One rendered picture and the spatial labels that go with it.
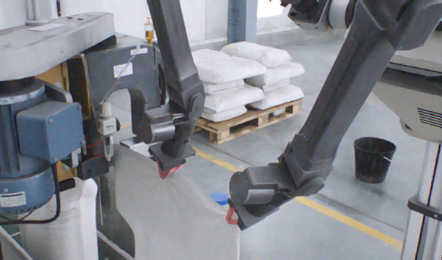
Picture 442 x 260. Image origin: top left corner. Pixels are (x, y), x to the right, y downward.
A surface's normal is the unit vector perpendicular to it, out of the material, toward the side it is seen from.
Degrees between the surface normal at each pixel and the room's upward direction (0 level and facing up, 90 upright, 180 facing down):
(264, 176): 35
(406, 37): 123
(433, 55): 40
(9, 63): 90
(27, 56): 90
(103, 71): 90
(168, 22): 100
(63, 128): 90
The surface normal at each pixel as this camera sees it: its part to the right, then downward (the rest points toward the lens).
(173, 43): 0.58, 0.46
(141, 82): 0.69, 0.28
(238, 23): -0.72, 0.24
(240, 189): -0.82, -0.06
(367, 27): -0.94, 0.16
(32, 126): -0.37, 0.33
